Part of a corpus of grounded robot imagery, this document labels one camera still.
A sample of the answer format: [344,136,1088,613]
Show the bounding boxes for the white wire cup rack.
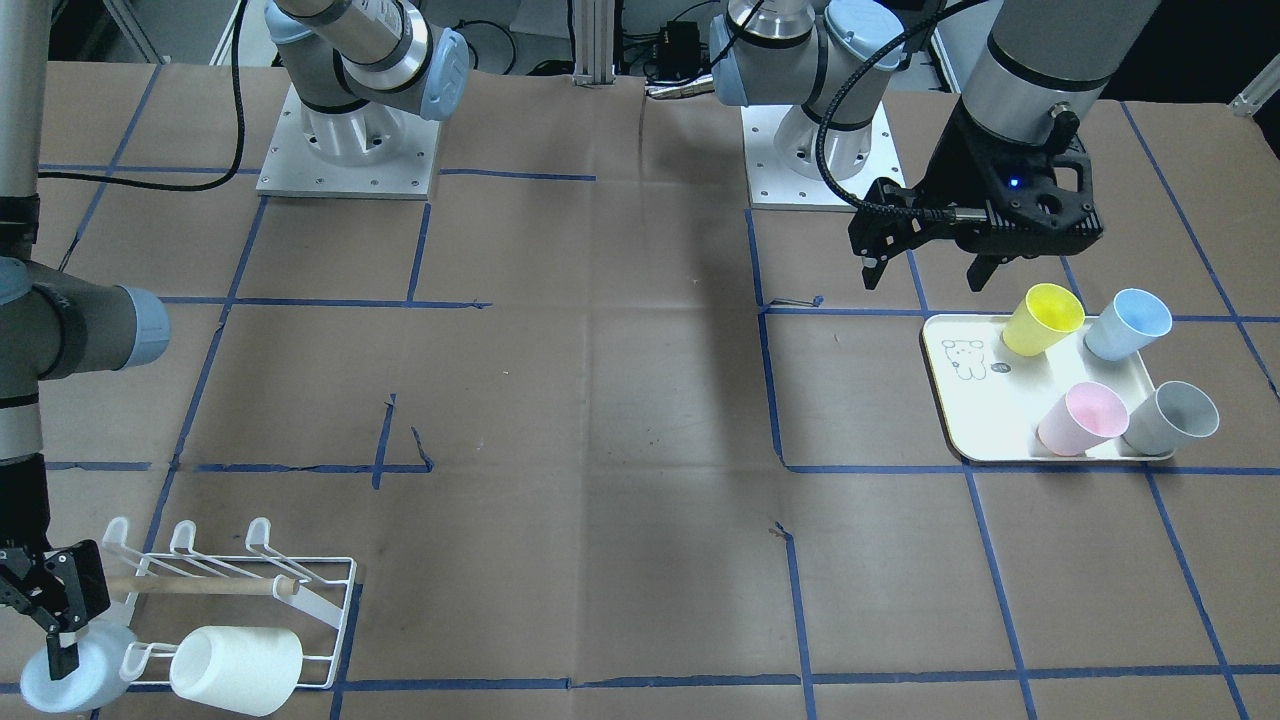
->
[100,516,360,691]

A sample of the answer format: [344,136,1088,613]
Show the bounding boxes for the silver aluminium frame beam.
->
[567,1,622,87]

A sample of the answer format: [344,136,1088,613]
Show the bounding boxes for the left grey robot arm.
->
[710,1,1157,291]

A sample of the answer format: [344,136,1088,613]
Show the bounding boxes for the pale green plastic cup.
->
[169,626,303,717]

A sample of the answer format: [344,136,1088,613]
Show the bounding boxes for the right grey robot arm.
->
[3,1,476,680]

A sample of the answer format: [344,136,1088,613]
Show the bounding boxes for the grey plastic cup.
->
[1123,380,1221,456]

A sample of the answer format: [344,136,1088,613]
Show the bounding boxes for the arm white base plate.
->
[742,104,906,213]
[256,87,443,201]

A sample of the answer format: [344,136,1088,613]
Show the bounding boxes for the pink plastic cup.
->
[1036,380,1130,457]

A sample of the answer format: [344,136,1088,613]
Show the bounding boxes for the yellow plastic cup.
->
[1001,283,1085,357]

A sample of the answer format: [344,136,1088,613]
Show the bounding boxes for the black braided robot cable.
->
[815,0,991,217]

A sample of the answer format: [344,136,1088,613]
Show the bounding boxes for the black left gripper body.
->
[847,102,1105,269]

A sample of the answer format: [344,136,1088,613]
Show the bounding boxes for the light blue plastic cup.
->
[1084,288,1174,363]
[19,620,137,714]

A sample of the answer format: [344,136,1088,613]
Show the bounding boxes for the cream rabbit print tray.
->
[922,314,1156,464]

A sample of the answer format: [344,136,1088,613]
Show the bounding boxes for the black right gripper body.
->
[1,460,111,633]

